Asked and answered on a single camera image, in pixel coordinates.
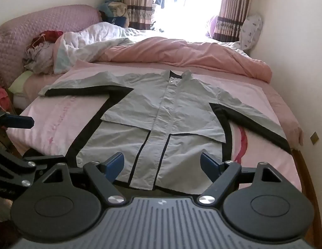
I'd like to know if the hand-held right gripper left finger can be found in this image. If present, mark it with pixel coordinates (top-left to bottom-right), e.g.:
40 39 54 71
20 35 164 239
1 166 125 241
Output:
43 153 128 205

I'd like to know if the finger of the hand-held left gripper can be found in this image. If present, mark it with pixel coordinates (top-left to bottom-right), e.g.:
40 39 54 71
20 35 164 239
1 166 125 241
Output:
0 106 35 129
0 145 66 196

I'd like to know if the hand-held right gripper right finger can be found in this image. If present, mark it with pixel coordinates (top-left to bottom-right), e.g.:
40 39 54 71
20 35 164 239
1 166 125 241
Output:
198 153 279 205

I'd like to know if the grey jacket with black trim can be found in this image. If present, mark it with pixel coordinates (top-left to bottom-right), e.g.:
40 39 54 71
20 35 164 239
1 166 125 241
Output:
38 70 291 195

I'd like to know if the red knitted cloth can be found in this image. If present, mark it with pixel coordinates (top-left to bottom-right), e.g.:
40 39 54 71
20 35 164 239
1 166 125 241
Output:
0 84 14 115

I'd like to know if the green pillow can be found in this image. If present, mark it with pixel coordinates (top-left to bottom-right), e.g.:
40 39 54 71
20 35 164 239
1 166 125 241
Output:
8 70 35 94

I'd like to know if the light pink printed blanket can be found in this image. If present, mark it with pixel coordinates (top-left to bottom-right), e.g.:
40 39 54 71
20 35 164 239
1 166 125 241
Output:
6 60 303 195

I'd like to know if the pink bed mattress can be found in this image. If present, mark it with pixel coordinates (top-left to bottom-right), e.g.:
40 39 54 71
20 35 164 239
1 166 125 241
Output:
248 79 305 147

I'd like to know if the pink quilted headboard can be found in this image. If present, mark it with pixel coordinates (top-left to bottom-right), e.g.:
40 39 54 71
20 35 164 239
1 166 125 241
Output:
0 4 102 90

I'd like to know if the pink duvet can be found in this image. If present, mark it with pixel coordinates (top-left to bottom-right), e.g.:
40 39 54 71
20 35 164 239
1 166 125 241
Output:
102 37 273 83

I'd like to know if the white quilt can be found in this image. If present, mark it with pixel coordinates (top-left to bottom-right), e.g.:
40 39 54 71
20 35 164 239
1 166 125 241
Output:
53 22 157 74

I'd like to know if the blue bag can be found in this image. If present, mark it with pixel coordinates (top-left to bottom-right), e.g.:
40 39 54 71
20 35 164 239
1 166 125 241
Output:
107 16 128 28

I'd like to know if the pile of blue beige cloths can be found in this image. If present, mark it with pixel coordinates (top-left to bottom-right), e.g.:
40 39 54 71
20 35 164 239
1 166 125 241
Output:
99 0 128 18

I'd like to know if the brown patterned curtain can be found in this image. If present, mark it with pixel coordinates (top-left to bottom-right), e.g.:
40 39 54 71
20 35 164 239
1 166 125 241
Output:
206 0 252 43
116 0 156 31

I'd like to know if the wooden bed frame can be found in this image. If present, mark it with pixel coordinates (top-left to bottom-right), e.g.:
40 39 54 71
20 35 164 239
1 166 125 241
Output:
291 148 322 240

